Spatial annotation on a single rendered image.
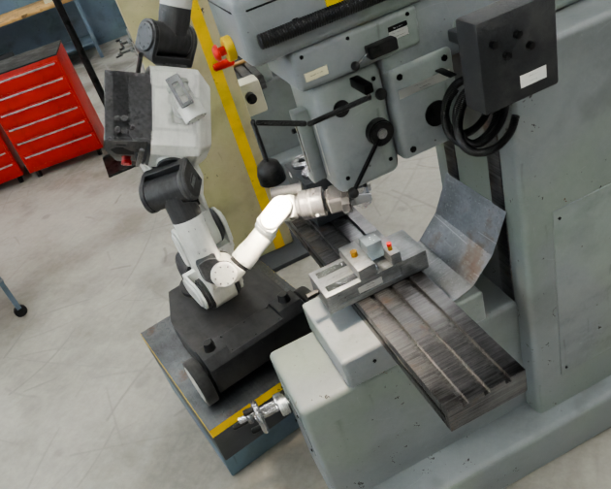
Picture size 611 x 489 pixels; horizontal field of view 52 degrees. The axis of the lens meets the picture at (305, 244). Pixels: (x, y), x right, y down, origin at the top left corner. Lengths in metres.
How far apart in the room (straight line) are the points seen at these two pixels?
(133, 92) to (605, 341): 1.77
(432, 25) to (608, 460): 1.71
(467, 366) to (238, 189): 2.22
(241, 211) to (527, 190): 2.17
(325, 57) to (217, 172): 2.11
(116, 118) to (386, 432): 1.31
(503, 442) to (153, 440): 1.60
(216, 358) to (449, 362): 1.02
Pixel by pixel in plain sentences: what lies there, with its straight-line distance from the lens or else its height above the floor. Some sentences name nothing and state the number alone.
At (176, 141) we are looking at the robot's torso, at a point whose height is 1.52.
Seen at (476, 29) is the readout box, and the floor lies 1.71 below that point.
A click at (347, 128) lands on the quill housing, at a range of 1.63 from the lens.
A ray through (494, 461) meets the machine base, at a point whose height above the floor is 0.19.
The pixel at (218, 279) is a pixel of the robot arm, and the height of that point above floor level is 1.15.
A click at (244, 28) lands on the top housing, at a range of 1.44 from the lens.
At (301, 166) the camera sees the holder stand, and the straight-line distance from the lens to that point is 2.36.
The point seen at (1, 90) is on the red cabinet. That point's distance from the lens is 6.21.
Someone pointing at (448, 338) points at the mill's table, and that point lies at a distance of 1.80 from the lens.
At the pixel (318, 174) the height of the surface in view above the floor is 1.36.
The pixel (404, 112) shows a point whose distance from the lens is 1.67.
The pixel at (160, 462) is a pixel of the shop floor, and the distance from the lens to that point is 3.07.
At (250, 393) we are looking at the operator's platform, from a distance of 2.55.
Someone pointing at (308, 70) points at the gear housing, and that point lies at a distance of 1.52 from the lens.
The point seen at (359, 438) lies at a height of 0.47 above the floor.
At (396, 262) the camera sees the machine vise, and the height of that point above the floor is 0.98.
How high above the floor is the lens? 2.18
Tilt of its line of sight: 34 degrees down
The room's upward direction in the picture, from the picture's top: 18 degrees counter-clockwise
